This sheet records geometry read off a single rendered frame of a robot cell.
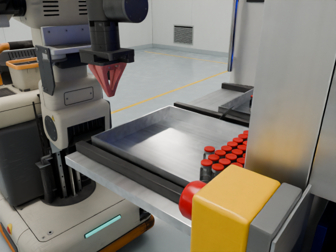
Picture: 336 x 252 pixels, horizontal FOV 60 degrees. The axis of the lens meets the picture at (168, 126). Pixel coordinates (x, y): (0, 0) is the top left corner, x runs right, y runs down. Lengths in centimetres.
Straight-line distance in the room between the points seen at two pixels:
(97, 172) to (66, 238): 80
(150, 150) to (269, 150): 37
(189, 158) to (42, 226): 95
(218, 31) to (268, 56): 648
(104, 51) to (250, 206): 43
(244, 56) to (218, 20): 537
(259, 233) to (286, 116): 11
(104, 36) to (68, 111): 59
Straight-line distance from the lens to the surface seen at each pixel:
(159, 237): 168
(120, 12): 53
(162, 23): 767
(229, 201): 25
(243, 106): 92
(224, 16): 668
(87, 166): 60
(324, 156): 29
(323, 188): 31
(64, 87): 114
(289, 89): 28
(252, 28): 138
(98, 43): 60
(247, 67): 140
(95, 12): 59
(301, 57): 27
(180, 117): 78
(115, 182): 54
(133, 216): 150
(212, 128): 73
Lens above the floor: 119
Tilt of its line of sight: 24 degrees down
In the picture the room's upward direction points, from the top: straight up
